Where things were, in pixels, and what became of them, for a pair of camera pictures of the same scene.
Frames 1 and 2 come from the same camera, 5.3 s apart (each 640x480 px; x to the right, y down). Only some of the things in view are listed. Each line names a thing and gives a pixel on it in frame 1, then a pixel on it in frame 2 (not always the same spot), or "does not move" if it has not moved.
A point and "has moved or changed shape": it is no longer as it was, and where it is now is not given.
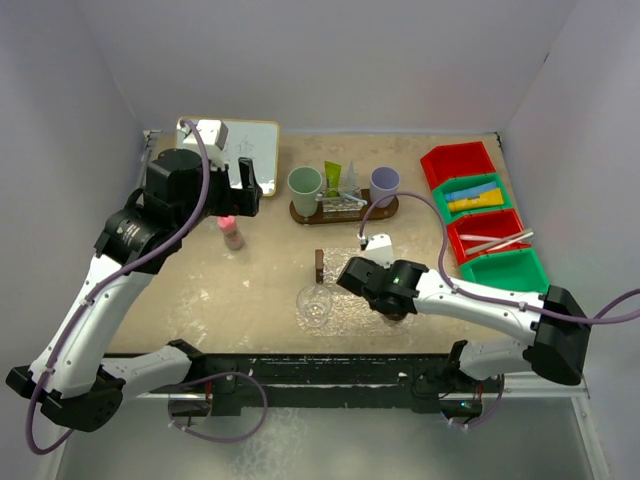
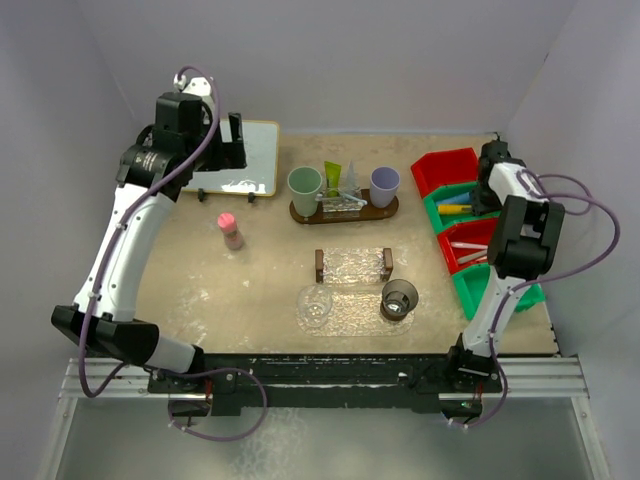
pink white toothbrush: (480, 237) -> (470, 245)
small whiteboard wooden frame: (255, 140) does not move
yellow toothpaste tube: (493, 197) has moved or changed shape
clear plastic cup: (313, 305) does not move
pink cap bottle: (233, 239) does not move
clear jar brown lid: (331, 262) does not move
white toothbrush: (511, 241) has moved or changed shape
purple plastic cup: (384, 181) does not move
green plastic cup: (304, 183) does not move
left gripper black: (237, 201) -> (229, 155)
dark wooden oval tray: (376, 213) does not move
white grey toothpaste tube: (351, 183) does not move
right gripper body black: (374, 306) -> (484, 199)
